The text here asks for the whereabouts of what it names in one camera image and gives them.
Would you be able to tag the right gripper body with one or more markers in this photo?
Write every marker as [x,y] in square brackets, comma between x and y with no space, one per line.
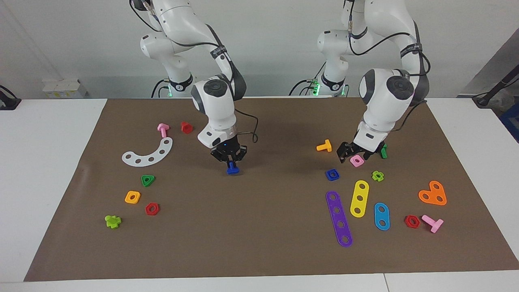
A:
[229,147]

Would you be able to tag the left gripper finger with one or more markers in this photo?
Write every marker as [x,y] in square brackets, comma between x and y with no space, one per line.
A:
[375,154]
[344,151]

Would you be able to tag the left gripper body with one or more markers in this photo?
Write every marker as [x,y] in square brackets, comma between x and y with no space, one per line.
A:
[362,150]

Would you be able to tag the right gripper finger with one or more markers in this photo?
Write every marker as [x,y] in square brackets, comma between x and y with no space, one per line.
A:
[241,153]
[219,154]

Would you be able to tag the blue plastic screw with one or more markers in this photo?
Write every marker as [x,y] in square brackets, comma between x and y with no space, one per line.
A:
[232,169]

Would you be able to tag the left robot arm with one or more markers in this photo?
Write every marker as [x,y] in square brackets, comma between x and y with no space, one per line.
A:
[385,105]

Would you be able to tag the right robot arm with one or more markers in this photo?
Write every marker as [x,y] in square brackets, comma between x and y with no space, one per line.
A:
[217,109]

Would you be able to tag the dark green plastic screw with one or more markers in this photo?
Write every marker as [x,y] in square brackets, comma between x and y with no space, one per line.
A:
[384,153]

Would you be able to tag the pink square plastic nut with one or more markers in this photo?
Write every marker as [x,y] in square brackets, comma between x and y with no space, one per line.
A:
[357,161]

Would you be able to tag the orange plastic screw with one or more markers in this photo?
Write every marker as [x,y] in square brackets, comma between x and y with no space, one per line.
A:
[324,146]

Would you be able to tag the lime green cross nut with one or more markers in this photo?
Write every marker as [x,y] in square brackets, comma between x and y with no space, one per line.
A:
[378,176]

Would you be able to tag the blue square plastic nut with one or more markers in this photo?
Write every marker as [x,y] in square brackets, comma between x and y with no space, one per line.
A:
[332,174]

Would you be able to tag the pink plastic screw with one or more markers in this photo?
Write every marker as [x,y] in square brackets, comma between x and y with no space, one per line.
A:
[163,129]
[434,224]

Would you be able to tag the red hexagonal plastic nut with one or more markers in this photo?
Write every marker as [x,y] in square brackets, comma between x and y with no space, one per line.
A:
[408,221]
[148,209]

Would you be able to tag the green triangular plastic nut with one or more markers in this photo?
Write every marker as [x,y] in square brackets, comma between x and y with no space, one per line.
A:
[144,181]

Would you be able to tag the orange square plastic nut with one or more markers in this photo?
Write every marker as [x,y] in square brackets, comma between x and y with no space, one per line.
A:
[128,197]

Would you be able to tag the lime green cross screw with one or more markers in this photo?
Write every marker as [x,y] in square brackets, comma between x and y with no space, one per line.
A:
[112,222]

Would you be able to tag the red toy bolt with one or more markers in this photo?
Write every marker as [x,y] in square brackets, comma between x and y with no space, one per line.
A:
[186,128]

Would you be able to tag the yellow oval perforated plate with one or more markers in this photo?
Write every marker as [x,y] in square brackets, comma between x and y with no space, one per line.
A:
[359,202]

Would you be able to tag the white curved perforated plate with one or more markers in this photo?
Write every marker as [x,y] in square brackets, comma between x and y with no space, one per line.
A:
[157,155]

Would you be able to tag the blue oval perforated plate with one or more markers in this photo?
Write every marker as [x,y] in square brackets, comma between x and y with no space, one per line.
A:
[381,221]

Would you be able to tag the purple long perforated plate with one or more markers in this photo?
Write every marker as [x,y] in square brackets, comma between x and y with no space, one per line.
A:
[340,227]

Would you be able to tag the orange heart-shaped perforated plate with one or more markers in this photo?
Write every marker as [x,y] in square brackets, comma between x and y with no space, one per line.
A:
[440,198]

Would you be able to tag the black stand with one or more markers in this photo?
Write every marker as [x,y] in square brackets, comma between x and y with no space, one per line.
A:
[496,87]
[8,102]

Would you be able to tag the blue crate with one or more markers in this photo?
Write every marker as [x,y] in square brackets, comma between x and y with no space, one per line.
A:
[511,121]

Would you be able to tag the white box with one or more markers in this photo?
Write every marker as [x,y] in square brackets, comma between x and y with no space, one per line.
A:
[65,89]

